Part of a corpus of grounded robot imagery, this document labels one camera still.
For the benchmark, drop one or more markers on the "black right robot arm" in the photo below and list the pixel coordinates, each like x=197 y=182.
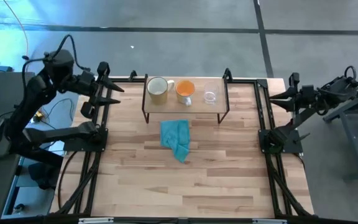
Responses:
x=337 y=87

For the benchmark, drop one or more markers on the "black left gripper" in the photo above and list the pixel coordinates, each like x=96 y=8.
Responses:
x=84 y=83

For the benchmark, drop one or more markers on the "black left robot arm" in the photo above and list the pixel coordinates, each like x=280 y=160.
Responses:
x=42 y=90

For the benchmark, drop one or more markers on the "yellow mug orange interior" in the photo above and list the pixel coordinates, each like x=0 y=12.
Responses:
x=185 y=88

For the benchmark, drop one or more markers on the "wooden shelf black metal legs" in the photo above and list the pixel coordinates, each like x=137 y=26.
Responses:
x=172 y=108

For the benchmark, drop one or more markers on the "black metal rig frame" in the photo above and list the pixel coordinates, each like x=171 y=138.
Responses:
x=151 y=221

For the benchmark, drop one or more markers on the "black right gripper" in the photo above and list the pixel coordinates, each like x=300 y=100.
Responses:
x=308 y=94

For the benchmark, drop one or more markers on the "grey metal stand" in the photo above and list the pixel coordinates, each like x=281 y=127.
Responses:
x=353 y=140

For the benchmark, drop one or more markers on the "blue microfibre cloth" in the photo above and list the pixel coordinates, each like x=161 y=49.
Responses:
x=174 y=137

